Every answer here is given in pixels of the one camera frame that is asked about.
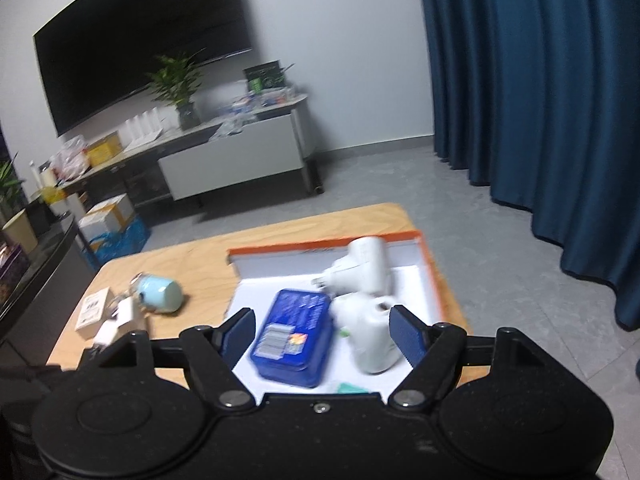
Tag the black box with green print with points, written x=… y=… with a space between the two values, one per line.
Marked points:
x=263 y=76

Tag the white taped cardboard box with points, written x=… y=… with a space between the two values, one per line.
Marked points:
x=105 y=215

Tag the white router with antennas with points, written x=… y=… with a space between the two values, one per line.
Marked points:
x=142 y=127

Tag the tall leafy houseplant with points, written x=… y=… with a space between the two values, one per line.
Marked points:
x=10 y=182

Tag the large black television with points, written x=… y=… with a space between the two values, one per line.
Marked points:
x=140 y=35

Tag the yellow plastic bag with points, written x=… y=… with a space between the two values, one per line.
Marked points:
x=52 y=194

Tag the small white labelled box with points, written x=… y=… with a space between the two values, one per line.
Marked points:
x=92 y=310

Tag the pile of small clear boxes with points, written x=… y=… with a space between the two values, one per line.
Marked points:
x=255 y=102

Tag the small teal packet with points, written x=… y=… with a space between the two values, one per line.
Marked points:
x=350 y=388

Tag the blue plastic bag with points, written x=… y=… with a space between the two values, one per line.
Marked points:
x=125 y=242

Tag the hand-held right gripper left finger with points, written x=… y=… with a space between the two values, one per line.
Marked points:
x=237 y=336

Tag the white and grey TV cabinet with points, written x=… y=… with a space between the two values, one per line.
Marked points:
x=235 y=160

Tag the blue tin box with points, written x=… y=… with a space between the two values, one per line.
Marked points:
x=295 y=322

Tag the potted green plant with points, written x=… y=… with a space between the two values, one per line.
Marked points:
x=177 y=85

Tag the white slim bottle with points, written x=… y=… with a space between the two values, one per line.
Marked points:
x=36 y=177

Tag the orange cardboard box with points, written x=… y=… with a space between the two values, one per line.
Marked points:
x=272 y=280

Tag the white plug charger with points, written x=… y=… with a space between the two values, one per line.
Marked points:
x=125 y=317

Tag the dark glass-top side table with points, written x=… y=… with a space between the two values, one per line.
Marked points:
x=45 y=275

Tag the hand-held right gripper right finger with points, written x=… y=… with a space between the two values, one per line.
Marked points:
x=405 y=335

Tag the light blue toothpick holder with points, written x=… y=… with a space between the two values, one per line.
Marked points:
x=162 y=295

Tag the white angled plug adapter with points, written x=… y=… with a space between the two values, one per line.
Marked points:
x=365 y=342
x=362 y=260

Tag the clear crumpled plastic bag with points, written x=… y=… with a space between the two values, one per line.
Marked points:
x=227 y=130

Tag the blue curtain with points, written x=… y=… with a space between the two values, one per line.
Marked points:
x=540 y=100

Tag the white plastic bag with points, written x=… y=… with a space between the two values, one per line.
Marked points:
x=70 y=157

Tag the yellow cardboard box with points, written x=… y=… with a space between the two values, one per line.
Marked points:
x=105 y=150

